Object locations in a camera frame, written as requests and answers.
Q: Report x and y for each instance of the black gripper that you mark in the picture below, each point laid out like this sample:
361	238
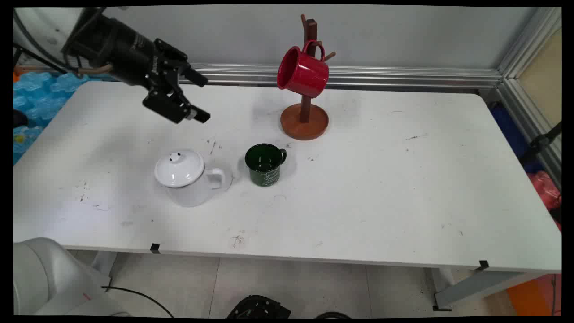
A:
125	54

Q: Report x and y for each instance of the red enamel mug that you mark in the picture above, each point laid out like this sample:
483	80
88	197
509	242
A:
305	74

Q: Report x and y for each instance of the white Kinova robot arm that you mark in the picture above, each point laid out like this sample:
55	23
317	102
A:
45	278

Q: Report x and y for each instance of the white enamel pot lid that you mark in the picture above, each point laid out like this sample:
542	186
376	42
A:
179	172

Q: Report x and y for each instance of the white enamel pot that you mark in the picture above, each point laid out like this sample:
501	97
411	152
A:
193	195

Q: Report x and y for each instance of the dark green enamel mug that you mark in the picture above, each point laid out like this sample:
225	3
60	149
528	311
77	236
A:
265	177

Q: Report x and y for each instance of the brown wooden mug tree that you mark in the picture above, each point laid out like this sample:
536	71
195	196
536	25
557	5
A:
305	125

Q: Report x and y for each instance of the blue bubble wrap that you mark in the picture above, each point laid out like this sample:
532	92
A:
40	96

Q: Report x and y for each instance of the black tape marker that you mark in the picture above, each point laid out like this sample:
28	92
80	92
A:
483	264
155	248

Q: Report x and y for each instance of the short grey table leg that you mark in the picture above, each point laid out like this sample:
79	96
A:
105	264

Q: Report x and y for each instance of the black device on floor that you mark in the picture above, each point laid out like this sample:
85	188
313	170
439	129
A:
258	309

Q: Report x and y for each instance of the black round floor object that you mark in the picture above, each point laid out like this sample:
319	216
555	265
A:
332	315

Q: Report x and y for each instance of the blue plastic object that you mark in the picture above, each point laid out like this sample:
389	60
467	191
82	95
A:
509	130

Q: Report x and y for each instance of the long grey table leg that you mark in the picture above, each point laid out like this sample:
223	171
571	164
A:
475	287

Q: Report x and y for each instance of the red plastic bag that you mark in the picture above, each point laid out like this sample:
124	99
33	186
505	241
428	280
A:
545	190

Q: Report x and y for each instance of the orange floor object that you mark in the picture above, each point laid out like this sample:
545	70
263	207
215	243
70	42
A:
529	298

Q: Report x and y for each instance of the horizontal aluminium frame rail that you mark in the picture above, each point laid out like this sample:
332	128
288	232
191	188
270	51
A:
403	76

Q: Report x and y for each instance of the angled aluminium frame profile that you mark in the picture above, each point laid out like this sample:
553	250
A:
524	49

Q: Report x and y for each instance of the black frame bracket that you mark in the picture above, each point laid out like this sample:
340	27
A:
540	142

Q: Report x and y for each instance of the beige wall panel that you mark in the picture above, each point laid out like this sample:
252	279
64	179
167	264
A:
545	76

